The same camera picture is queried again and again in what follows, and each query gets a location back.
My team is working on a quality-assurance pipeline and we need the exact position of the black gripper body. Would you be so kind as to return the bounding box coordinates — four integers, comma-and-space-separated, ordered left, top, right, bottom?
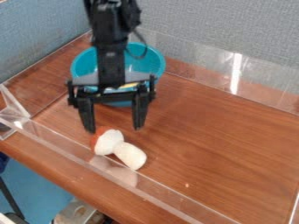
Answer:
67, 46, 157, 108

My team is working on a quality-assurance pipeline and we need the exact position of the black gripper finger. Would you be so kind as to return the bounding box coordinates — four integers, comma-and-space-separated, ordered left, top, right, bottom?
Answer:
78, 98, 97, 133
133, 93, 150, 130

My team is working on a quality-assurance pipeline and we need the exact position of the white and brown toy mushroom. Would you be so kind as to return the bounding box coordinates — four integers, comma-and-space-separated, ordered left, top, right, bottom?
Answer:
90, 126, 147, 171

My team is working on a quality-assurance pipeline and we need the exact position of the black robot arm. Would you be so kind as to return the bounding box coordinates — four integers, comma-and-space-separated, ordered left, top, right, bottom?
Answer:
67, 0, 157, 133

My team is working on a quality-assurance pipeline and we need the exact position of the blue plastic bowl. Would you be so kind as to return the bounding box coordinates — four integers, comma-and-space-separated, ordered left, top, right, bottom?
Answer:
70, 41, 167, 108

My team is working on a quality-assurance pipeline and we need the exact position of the yellow toy banana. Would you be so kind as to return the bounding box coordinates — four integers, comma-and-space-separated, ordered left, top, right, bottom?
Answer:
119, 82, 138, 89

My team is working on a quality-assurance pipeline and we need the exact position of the grey metal base below table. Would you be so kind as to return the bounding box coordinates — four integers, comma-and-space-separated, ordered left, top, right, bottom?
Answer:
51, 199, 105, 224

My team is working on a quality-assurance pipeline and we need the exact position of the black cable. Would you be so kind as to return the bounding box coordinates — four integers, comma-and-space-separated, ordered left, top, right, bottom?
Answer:
126, 29, 150, 60

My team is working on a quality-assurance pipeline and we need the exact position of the clear acrylic barrier wall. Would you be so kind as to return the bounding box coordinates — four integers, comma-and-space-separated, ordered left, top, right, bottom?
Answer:
0, 36, 299, 224

